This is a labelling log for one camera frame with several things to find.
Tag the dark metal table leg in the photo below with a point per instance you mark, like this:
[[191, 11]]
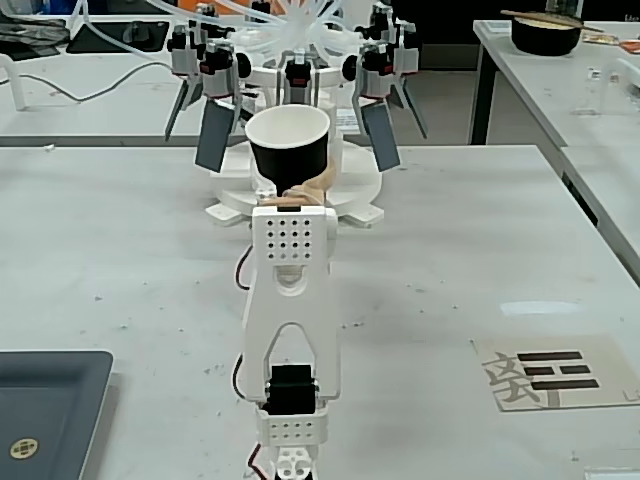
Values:
[[482, 100]]

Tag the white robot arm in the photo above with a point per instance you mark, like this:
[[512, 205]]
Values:
[[290, 310]]

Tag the wooden chopsticks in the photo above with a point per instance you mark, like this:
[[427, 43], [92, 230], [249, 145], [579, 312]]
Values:
[[550, 20]]

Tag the small printed label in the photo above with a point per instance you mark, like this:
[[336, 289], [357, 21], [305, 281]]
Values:
[[347, 120]]

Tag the black paper cup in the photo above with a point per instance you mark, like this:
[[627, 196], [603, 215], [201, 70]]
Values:
[[290, 155]]

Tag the dark crumpled bag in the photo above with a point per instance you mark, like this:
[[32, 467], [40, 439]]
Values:
[[30, 30]]

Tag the valve unit with grey paddle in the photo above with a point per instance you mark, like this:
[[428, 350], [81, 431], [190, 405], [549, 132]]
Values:
[[380, 135], [297, 80], [215, 135]]

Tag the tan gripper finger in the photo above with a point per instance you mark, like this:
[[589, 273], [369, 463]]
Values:
[[312, 187]]

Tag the valve unit with dark paddle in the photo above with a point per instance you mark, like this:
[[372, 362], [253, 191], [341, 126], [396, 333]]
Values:
[[405, 55], [182, 60]]

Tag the white carousel machine stand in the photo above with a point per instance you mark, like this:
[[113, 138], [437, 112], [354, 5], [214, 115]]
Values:
[[350, 185]]

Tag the white plastic stand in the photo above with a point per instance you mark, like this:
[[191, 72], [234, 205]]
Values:
[[19, 85]]

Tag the printed paper mat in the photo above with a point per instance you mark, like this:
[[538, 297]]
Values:
[[600, 360]]

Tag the grey plastic tray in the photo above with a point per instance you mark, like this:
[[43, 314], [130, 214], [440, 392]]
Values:
[[50, 410]]

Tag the black bowl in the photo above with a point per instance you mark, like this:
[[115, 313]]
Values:
[[545, 40]]

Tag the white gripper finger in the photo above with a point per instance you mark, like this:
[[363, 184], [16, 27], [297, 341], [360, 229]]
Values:
[[265, 196]]

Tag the orange flat packet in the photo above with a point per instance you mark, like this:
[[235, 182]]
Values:
[[630, 46]]

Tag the clear plastic tube bundle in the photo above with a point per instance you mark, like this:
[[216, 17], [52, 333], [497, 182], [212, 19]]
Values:
[[300, 25]]

